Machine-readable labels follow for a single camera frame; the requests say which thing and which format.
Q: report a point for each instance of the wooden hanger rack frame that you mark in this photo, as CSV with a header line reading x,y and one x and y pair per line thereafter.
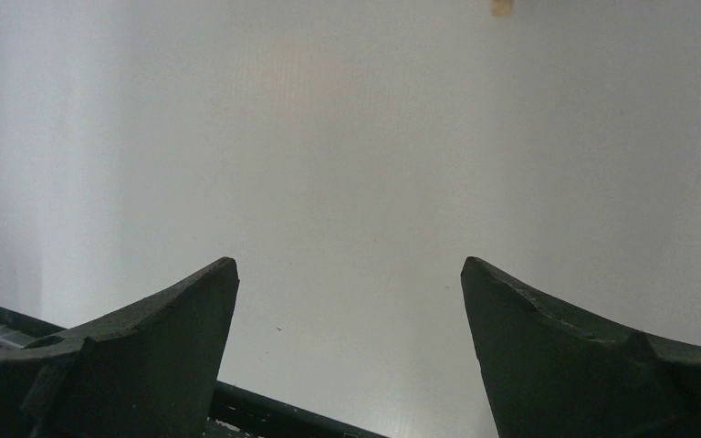
x,y
501,7

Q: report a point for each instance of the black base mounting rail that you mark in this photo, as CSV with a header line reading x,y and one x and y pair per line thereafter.
x,y
234,412

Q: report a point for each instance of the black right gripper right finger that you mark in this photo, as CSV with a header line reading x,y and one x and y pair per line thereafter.
x,y
552,369

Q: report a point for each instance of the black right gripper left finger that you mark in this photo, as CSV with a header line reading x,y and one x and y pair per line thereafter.
x,y
145,370

